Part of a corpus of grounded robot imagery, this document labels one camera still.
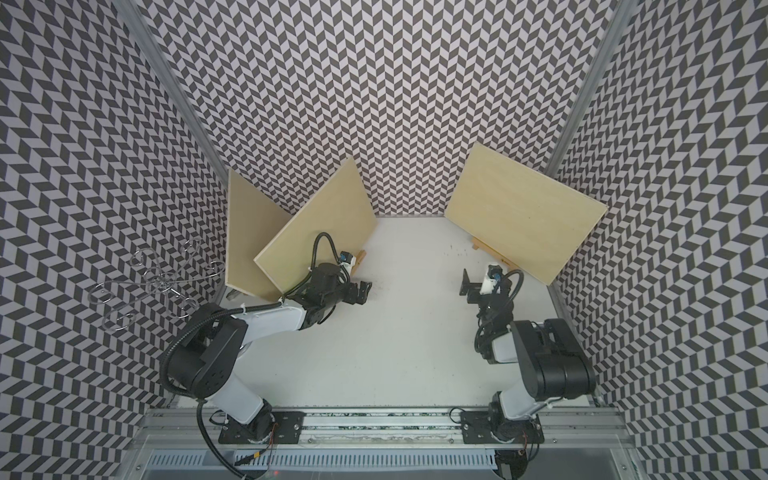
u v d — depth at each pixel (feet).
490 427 2.37
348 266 2.71
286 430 2.38
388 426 2.46
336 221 2.71
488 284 2.52
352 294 2.71
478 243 3.55
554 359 1.51
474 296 2.70
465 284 2.84
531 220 2.98
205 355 1.48
